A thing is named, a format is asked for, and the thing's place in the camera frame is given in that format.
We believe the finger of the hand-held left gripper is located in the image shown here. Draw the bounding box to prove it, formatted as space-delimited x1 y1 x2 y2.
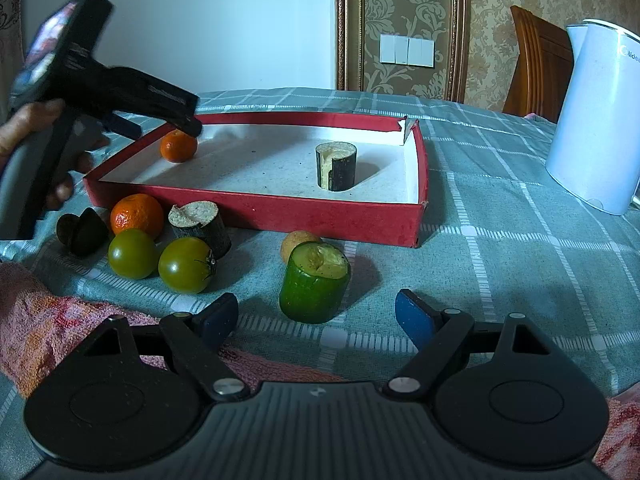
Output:
170 111 204 139
101 111 144 142

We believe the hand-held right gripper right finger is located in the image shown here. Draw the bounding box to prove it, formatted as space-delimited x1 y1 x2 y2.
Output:
382 289 551 401

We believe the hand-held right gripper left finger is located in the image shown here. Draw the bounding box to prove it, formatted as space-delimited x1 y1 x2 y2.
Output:
82 292 251 403

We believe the small orange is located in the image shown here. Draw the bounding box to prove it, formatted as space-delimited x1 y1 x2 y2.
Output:
160 129 198 163

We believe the green lime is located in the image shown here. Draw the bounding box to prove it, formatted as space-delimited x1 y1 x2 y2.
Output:
279 241 351 325

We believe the brown pear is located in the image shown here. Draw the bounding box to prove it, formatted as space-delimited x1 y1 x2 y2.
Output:
281 230 321 265

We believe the green tomato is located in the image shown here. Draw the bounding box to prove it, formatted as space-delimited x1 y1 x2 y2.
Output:
108 228 159 280
158 237 217 294

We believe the dark brown fruit piece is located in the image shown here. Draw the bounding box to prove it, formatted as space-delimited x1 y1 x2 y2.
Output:
56 207 110 256

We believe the red cardboard box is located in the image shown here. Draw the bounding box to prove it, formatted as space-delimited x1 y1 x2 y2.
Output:
82 111 430 249

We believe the person's left hand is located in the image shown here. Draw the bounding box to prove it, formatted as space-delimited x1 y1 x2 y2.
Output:
0 99 111 213

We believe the sugarcane piece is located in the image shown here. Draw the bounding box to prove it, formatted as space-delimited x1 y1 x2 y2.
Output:
168 201 232 261
315 142 357 192

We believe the large orange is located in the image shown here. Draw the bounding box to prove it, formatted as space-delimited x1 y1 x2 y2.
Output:
110 193 165 241

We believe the green plaid bed sheet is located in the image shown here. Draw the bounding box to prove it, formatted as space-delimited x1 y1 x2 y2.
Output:
0 89 640 480

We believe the pink towel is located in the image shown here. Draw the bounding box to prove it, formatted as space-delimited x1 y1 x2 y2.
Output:
0 262 640 476

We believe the white electric kettle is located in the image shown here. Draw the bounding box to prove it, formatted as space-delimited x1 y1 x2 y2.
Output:
544 18 640 217

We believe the wooden headboard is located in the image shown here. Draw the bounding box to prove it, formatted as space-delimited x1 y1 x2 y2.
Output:
501 5 574 123

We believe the ornate wall panel frame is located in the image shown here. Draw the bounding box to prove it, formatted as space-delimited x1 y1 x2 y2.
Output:
336 0 472 103

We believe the white wall switch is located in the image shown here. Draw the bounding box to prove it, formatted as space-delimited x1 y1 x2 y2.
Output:
380 34 435 67

